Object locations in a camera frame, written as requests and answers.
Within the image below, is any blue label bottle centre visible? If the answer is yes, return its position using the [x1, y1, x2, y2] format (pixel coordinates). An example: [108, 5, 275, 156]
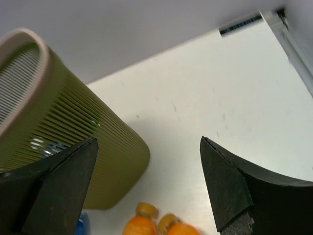
[74, 211, 90, 235]

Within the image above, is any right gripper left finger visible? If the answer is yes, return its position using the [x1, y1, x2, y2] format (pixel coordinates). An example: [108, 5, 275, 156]
[0, 138, 98, 235]

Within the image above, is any blue bottle in bin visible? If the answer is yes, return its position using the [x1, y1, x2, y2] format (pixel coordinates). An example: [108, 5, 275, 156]
[30, 137, 68, 157]

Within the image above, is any orange juice bottle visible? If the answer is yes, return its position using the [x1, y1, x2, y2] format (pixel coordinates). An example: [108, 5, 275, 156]
[122, 202, 158, 235]
[158, 213, 201, 235]

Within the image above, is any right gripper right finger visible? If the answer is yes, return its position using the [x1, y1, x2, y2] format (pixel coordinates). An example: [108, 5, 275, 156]
[200, 137, 313, 235]

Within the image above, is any green mesh waste bin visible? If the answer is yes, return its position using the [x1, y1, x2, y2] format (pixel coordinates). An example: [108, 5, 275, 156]
[0, 28, 150, 210]

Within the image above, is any right blue table label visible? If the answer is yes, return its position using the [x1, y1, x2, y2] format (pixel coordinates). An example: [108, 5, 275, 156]
[219, 14, 263, 37]

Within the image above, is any aluminium table frame rail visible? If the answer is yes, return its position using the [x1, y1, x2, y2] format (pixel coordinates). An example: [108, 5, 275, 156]
[262, 7, 313, 94]

